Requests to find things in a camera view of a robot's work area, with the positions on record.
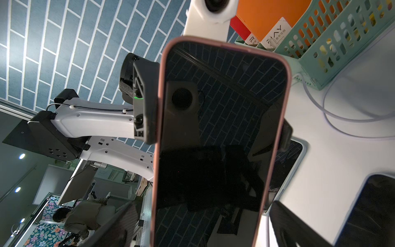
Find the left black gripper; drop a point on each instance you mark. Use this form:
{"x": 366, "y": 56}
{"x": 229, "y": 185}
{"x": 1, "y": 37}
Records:
{"x": 138, "y": 83}

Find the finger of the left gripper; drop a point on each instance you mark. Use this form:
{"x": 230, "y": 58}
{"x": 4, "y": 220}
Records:
{"x": 285, "y": 136}

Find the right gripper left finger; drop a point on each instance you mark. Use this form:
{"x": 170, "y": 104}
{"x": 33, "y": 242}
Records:
{"x": 118, "y": 232}

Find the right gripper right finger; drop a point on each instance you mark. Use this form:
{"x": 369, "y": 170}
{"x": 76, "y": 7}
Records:
{"x": 291, "y": 231}

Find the phone green case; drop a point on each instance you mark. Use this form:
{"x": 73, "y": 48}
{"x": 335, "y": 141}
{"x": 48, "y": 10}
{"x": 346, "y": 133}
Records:
{"x": 285, "y": 167}

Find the phone pink case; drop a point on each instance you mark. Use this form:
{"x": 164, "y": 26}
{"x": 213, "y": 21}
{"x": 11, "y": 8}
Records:
{"x": 221, "y": 110}

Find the phone blue case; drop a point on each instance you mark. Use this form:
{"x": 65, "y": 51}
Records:
{"x": 371, "y": 220}

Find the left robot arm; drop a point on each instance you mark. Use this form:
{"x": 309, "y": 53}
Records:
{"x": 94, "y": 132}

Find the person in background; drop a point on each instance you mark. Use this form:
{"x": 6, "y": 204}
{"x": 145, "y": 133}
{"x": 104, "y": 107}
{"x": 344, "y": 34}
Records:
{"x": 87, "y": 216}

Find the green plastic file basket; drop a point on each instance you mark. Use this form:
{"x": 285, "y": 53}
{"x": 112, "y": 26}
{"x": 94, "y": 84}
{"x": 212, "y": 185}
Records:
{"x": 330, "y": 34}

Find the orange file folder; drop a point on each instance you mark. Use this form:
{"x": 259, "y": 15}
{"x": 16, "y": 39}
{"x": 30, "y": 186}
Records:
{"x": 271, "y": 21}

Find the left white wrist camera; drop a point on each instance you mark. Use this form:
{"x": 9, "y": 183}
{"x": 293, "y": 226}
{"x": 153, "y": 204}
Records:
{"x": 210, "y": 19}

